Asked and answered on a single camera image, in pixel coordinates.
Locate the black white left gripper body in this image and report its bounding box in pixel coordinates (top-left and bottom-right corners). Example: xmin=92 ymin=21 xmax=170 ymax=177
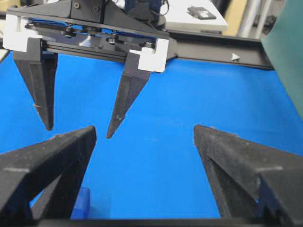
xmin=3 ymin=0 xmax=169 ymax=73

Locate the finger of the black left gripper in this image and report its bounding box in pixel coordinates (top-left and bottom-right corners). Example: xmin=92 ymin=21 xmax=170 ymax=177
xmin=106 ymin=52 xmax=150 ymax=139
xmin=13 ymin=38 xmax=58 ymax=131

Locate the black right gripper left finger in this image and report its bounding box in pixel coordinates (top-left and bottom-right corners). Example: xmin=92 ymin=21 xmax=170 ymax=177
xmin=0 ymin=125 xmax=97 ymax=220

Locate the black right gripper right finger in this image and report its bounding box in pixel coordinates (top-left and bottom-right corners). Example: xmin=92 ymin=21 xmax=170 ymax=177
xmin=194 ymin=125 xmax=303 ymax=224

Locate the blue block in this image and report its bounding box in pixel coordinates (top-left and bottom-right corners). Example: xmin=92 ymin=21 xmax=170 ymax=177
xmin=71 ymin=187 xmax=90 ymax=219

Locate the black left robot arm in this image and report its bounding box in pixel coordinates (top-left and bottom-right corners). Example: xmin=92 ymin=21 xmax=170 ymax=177
xmin=3 ymin=0 xmax=172 ymax=138

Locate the white side table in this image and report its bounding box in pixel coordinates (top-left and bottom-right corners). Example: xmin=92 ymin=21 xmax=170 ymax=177
xmin=161 ymin=0 xmax=228 ymax=33

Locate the blue table cloth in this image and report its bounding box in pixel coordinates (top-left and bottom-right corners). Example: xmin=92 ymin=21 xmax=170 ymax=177
xmin=0 ymin=54 xmax=303 ymax=219

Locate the black device on table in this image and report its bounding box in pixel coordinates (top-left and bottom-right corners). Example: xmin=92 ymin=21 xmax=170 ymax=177
xmin=187 ymin=6 xmax=216 ymax=20

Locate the black aluminium table rail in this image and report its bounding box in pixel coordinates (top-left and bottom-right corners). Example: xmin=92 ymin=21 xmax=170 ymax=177
xmin=168 ymin=30 xmax=274 ymax=70

